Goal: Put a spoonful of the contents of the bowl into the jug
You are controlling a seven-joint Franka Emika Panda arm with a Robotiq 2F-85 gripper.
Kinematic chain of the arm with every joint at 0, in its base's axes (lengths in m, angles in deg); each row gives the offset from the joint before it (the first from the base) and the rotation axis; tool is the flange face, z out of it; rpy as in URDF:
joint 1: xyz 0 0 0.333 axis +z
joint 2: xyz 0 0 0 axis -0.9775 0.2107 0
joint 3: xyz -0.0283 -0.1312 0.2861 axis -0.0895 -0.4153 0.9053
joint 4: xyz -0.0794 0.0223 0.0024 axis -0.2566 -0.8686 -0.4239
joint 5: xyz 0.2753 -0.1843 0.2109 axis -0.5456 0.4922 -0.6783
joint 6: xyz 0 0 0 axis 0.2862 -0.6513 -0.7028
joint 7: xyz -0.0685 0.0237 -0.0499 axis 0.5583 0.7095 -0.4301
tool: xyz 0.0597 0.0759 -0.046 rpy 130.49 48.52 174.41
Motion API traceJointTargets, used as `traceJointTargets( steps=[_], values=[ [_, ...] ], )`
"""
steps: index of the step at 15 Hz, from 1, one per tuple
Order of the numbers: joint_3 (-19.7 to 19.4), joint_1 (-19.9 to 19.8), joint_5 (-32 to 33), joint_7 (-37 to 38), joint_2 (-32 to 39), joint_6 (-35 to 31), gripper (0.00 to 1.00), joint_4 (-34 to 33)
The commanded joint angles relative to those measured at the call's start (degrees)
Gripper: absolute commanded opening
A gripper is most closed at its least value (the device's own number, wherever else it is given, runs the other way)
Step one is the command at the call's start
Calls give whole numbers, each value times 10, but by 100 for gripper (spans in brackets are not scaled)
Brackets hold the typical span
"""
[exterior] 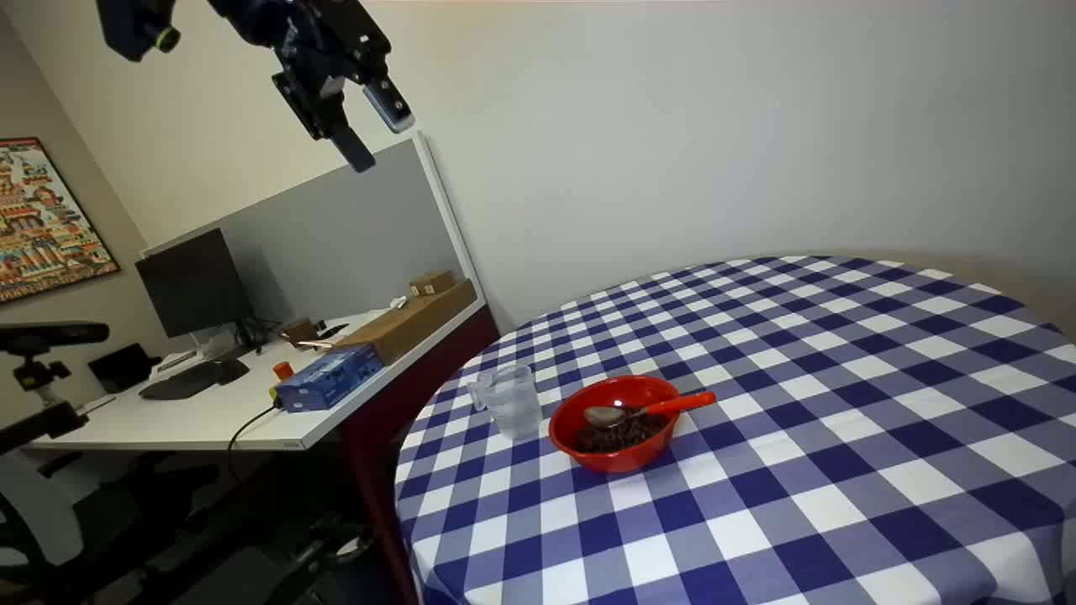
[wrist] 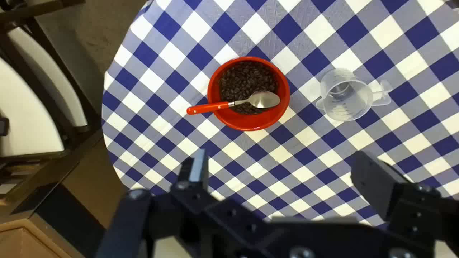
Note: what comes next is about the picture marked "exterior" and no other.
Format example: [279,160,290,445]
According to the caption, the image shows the long brown cardboard box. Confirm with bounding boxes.
[332,269,481,367]

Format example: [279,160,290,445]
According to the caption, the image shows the blue box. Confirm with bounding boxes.
[273,348,386,414]

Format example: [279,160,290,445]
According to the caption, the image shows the black camera on stand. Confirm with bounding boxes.
[0,321,113,397]

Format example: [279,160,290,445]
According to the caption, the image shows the dark brown bowl contents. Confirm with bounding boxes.
[571,409,665,459]

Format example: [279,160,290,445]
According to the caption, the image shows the red plastic bowl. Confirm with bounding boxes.
[544,372,680,479]

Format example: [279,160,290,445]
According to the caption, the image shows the black desk cable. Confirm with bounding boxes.
[225,401,281,459]

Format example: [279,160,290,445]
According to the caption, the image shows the dark red desk cabinet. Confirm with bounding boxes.
[332,305,504,576]

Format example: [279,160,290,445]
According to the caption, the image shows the blue white checked tablecloth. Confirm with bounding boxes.
[390,252,1076,605]

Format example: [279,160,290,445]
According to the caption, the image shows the small black desk device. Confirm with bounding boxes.
[86,344,156,397]

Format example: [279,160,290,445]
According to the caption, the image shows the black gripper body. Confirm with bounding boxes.
[203,0,395,145]

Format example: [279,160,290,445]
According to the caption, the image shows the clear glass cup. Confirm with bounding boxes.
[467,358,544,442]

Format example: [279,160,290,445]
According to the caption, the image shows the grey desk partition panel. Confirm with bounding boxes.
[143,132,486,340]

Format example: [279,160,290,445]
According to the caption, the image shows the spoon with orange handle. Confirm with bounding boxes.
[582,386,719,434]

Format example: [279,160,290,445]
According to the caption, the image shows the black grey office chair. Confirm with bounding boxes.
[0,401,228,605]

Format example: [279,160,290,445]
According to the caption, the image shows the black keyboard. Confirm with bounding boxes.
[137,358,252,402]

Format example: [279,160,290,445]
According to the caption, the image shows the black computer monitor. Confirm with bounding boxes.
[133,227,261,363]

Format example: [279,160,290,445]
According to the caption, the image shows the framed colourful wall picture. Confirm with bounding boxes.
[0,135,125,311]

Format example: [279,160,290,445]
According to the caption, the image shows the white desk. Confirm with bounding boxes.
[30,296,486,459]

